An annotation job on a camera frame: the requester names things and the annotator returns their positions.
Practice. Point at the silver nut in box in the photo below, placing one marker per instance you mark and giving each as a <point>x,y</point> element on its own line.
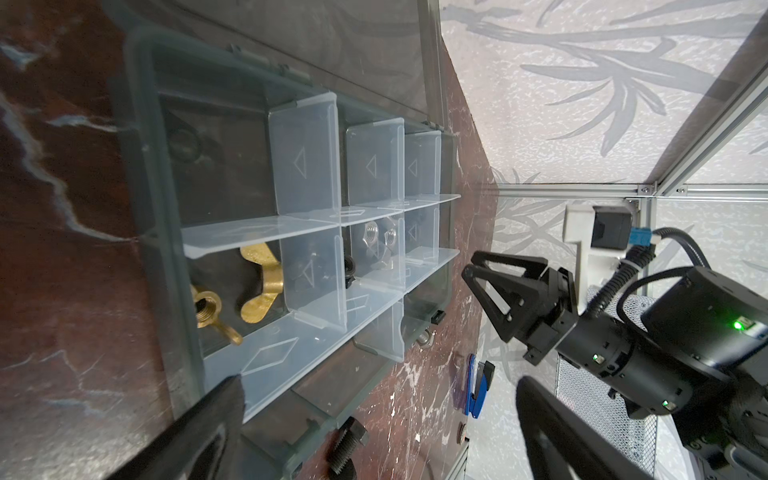
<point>380,239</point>

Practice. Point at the aluminium horizontal frame bar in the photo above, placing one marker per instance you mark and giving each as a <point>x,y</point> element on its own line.
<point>576,191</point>

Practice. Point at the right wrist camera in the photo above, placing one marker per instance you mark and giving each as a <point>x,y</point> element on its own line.
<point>602,236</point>

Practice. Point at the grey compartment organizer box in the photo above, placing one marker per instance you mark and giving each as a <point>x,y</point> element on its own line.
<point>290,123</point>

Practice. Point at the blue stapler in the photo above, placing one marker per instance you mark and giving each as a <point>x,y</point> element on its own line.
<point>479,379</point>

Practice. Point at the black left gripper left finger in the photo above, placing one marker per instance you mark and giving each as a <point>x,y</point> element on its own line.
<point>201,444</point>

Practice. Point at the black hex bolt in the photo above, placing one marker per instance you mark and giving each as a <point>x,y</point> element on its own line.
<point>352,434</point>

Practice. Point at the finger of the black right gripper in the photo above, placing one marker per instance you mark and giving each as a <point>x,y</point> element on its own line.
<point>530,267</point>
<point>513,304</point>

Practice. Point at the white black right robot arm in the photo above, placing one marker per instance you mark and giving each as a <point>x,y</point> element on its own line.
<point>697,354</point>

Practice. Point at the gold wing nut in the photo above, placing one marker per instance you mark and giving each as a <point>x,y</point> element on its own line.
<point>255,309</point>
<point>208,305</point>

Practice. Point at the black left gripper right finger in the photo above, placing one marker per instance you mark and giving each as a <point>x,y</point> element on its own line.
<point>560,445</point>

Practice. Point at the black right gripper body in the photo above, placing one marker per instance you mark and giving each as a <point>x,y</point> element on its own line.
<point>602,345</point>

